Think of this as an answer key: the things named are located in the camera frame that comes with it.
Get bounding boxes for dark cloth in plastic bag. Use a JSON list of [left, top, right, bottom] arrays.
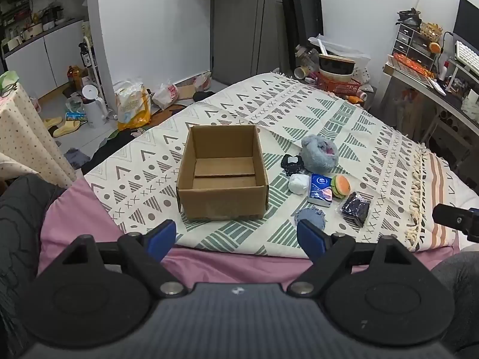
[[340, 191, 371, 228]]

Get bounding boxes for black monitor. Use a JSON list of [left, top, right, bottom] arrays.
[[453, 0, 479, 45]]

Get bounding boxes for white and orange plastic bag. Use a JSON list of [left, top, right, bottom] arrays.
[[192, 72, 212, 92]]

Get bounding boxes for person's left leg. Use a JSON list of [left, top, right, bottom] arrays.
[[0, 174, 68, 359]]

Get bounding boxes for white kitchen cabinets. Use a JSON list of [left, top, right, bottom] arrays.
[[4, 19, 88, 100]]

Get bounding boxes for black dotted sock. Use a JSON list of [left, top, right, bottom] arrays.
[[281, 153, 304, 176]]

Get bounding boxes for black leaning panels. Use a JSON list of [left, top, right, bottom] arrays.
[[281, 0, 324, 75]]

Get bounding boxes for brown cardboard box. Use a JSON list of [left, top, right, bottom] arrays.
[[176, 124, 269, 221]]

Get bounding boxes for person's right leg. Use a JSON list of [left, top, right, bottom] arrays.
[[430, 250, 479, 356]]

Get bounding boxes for dotted cream tablecloth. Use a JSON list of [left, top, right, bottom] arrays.
[[0, 82, 77, 189]]

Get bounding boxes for black spray bottle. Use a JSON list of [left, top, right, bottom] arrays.
[[78, 42, 92, 69]]

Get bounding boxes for yellow and white bag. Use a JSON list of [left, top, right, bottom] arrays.
[[114, 80, 152, 131]]

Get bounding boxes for white kettle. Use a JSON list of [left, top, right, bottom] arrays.
[[81, 84, 109, 128]]

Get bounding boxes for dark clothing on floor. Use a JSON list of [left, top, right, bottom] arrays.
[[80, 129, 146, 174]]

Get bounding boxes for wicker basket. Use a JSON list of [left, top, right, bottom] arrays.
[[420, 22, 443, 41]]

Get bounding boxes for grey drawer organizer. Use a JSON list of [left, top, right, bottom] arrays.
[[393, 22, 436, 60]]

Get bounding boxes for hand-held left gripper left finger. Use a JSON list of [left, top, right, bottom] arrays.
[[35, 220, 189, 299]]

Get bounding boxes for patterned cream blanket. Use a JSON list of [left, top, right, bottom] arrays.
[[83, 72, 459, 258]]

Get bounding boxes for white plastic bag red print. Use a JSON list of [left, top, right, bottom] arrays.
[[151, 80, 179, 110]]

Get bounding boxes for burger plush toy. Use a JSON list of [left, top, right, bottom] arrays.
[[331, 175, 352, 200]]

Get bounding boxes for grey cloth on floor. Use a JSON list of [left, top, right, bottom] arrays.
[[63, 148, 90, 169]]

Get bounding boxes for blue-grey cloth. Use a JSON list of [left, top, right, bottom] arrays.
[[294, 206, 327, 230]]

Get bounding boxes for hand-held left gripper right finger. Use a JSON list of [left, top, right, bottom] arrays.
[[288, 219, 447, 298]]

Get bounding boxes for white sock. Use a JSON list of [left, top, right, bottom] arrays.
[[288, 174, 310, 195]]

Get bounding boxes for white narrow rack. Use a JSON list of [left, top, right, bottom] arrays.
[[80, 22, 110, 101]]

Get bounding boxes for white desk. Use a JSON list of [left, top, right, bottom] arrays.
[[383, 62, 479, 135]]

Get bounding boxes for cream bowl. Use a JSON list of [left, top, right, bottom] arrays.
[[320, 68, 354, 83]]

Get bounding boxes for white keyboard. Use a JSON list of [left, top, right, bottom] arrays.
[[454, 41, 479, 72]]

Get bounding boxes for person's leg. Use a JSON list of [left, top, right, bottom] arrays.
[[430, 250, 479, 356], [0, 174, 68, 359]]

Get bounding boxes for grey fluffy plush pouch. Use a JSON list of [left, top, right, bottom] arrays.
[[301, 135, 340, 173]]

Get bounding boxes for white dotted cloth bag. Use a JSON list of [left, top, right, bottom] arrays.
[[352, 65, 371, 85]]

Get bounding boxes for orange patterned packet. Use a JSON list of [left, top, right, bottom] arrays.
[[387, 53, 429, 77]]

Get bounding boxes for red plastic basket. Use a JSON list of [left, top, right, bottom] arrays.
[[317, 72, 362, 96]]

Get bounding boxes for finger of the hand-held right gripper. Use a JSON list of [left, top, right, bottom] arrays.
[[432, 204, 479, 244]]

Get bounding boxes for black pot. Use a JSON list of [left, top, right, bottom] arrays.
[[397, 7, 422, 27]]

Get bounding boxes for pink bed sheet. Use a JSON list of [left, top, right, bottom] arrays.
[[37, 177, 462, 281]]

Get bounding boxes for orange bottle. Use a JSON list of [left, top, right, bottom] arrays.
[[66, 65, 84, 90]]

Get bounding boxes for clear plastic bag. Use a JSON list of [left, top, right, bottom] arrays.
[[307, 34, 371, 68]]

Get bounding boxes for grey door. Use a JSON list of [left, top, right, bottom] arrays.
[[210, 0, 285, 86]]

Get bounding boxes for blue tissue pack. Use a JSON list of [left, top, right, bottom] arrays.
[[307, 174, 334, 207]]

